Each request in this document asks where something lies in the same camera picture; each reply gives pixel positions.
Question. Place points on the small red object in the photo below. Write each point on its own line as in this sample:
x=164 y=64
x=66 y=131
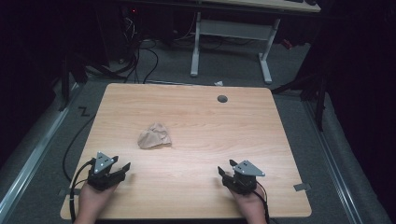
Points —
x=286 y=44

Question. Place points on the small white crumpled paper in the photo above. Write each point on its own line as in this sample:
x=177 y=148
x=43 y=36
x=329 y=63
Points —
x=219 y=83

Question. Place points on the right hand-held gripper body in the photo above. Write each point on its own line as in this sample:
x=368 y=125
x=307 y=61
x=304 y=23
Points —
x=244 y=183

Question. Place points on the grey tape piece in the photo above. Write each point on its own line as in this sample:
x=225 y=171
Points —
x=302 y=187

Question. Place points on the dark round table grommet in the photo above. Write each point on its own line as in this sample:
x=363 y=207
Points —
x=222 y=99

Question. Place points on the brown paper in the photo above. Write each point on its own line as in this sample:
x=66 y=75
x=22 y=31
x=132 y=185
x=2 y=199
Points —
x=154 y=137

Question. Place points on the person's right hand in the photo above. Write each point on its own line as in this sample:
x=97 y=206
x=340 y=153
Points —
x=252 y=207

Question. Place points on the white metal-legged desk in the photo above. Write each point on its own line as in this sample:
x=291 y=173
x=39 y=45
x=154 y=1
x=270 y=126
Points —
x=232 y=29

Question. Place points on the black metal stand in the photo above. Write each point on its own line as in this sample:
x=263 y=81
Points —
x=66 y=81
x=319 y=93

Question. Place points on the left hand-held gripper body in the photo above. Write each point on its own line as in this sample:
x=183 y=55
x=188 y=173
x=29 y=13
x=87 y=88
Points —
x=101 y=179

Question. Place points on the metal floor rail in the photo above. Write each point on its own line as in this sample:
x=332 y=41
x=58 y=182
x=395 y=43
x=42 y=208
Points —
x=34 y=154
x=333 y=168

